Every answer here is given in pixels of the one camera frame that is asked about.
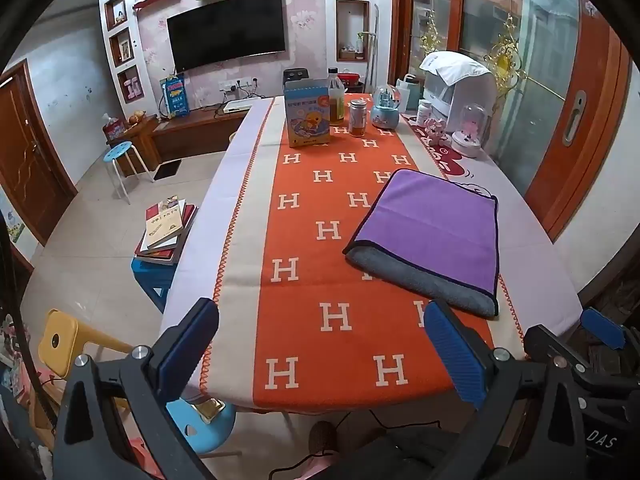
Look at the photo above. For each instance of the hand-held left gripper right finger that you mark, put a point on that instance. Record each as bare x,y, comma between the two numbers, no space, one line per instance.
452,355

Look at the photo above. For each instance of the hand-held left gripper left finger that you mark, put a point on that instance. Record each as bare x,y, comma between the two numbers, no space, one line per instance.
187,347

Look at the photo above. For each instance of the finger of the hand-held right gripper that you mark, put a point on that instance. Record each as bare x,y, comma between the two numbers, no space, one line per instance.
602,328
550,345

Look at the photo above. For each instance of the purple and grey towel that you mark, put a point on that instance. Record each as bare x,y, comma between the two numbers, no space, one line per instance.
430,230

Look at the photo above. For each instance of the blue plastic stool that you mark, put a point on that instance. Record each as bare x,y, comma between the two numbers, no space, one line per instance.
150,280

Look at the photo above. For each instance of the light blue round stool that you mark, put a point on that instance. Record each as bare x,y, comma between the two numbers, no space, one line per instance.
210,425

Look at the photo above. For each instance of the stack of books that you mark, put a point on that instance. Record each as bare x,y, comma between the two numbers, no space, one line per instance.
167,230

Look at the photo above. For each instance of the yellow chair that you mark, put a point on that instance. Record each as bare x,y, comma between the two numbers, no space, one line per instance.
60,340

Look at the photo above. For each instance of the white printed tablecloth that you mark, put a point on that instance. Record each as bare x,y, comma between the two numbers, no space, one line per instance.
220,210

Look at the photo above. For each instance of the orange patterned table blanket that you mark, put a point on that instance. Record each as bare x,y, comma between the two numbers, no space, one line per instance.
310,240

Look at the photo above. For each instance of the blue stool with white legs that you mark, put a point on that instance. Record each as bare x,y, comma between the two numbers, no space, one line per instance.
119,151

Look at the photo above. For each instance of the wooden television cabinet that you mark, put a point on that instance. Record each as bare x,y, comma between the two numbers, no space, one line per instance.
190,130

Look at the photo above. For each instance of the glass dome ornament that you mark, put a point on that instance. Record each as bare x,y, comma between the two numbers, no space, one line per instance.
470,132

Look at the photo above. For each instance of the pink toy figure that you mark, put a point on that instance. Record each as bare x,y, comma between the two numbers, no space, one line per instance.
434,130

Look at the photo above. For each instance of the red tissue packet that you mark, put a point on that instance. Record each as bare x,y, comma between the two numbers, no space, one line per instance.
113,129

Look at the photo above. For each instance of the white pill bottle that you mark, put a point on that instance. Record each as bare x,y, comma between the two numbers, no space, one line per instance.
424,112

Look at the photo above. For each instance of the white set-top box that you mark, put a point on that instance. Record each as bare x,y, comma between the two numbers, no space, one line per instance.
239,106

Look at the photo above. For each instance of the brown wooden door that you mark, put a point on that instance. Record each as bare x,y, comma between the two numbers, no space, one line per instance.
25,160

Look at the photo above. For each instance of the blue picture board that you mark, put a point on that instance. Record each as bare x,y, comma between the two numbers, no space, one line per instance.
175,97

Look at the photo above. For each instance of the small glass jar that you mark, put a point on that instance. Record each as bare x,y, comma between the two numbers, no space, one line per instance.
358,120

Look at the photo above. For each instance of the blue snow globe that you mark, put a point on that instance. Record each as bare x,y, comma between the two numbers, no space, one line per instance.
385,110

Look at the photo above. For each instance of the white countertop appliance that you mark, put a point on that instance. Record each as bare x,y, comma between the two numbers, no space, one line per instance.
470,97

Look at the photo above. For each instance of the blue carton box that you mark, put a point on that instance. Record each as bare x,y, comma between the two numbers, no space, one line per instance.
306,117

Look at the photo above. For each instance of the yellow oil bottle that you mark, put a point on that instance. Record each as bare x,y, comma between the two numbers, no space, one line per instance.
336,102

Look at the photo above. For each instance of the white cloth cover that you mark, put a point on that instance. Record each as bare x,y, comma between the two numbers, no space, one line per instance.
450,67

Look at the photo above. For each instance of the gold door ornament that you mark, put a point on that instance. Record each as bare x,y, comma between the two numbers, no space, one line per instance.
430,35
505,57

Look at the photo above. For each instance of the red bucket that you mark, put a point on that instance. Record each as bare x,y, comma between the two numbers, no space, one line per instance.
351,81

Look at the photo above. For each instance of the black flat television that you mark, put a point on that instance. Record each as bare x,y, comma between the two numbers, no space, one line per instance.
227,30

